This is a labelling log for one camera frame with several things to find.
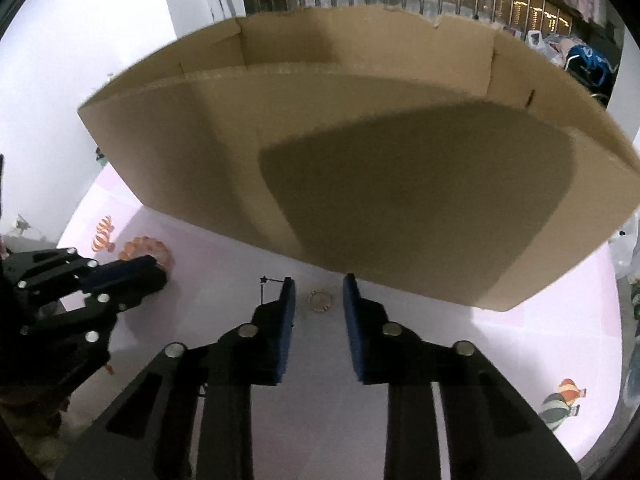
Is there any white plastic bag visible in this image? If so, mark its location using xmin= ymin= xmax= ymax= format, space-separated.
xmin=527 ymin=30 xmax=563 ymax=66
xmin=607 ymin=225 xmax=640 ymax=281

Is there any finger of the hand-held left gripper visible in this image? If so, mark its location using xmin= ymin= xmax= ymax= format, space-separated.
xmin=22 ymin=266 xmax=168 ymax=346
xmin=7 ymin=247 xmax=158 ymax=306

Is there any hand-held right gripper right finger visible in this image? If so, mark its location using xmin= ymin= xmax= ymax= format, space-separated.
xmin=342 ymin=273 xmax=583 ymax=480

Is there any blue bag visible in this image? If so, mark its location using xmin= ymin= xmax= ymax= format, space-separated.
xmin=567 ymin=44 xmax=613 ymax=86

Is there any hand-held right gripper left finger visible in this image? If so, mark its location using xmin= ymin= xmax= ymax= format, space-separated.
xmin=55 ymin=276 xmax=297 ymax=480

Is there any orange pink bead bracelet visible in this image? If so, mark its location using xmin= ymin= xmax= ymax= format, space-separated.
xmin=120 ymin=236 xmax=175 ymax=281

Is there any brown cardboard box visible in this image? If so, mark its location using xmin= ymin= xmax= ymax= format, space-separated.
xmin=77 ymin=5 xmax=640 ymax=312

